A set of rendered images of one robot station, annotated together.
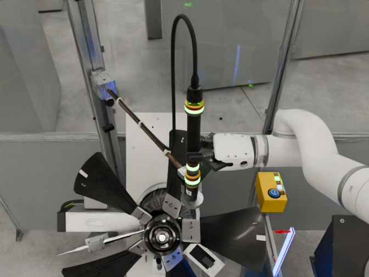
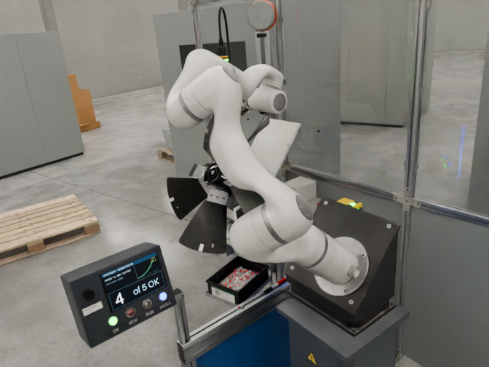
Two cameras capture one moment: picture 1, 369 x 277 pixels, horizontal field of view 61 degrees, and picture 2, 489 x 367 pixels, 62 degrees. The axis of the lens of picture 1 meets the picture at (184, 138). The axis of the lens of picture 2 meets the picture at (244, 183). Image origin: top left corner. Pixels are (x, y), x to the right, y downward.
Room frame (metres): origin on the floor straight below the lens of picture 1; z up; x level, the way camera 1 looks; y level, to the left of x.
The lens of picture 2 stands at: (-0.41, -1.40, 1.81)
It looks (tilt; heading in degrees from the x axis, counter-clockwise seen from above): 21 degrees down; 53
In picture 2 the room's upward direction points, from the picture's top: 5 degrees counter-clockwise
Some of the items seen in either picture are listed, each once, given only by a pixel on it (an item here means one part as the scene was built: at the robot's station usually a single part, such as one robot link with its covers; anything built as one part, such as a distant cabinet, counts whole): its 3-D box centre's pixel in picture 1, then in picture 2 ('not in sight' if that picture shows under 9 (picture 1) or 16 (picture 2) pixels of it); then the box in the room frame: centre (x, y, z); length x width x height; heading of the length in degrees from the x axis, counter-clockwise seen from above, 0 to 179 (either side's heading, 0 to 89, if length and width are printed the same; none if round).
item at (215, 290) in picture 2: not in sight; (238, 279); (0.42, -0.22, 0.85); 0.22 x 0.17 x 0.07; 15
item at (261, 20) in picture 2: not in sight; (262, 15); (1.18, 0.39, 1.88); 0.16 x 0.07 x 0.16; 125
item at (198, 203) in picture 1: (190, 187); not in sight; (0.59, -0.02, 1.41); 0.09 x 0.07 x 0.10; 35
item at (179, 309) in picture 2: not in sight; (180, 317); (0.06, -0.38, 0.96); 0.03 x 0.03 x 0.20; 0
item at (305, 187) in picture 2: not in sight; (296, 189); (1.17, 0.17, 0.92); 0.17 x 0.16 x 0.11; 0
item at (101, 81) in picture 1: (102, 84); not in sight; (1.10, 0.33, 1.45); 0.10 x 0.07 x 0.09; 35
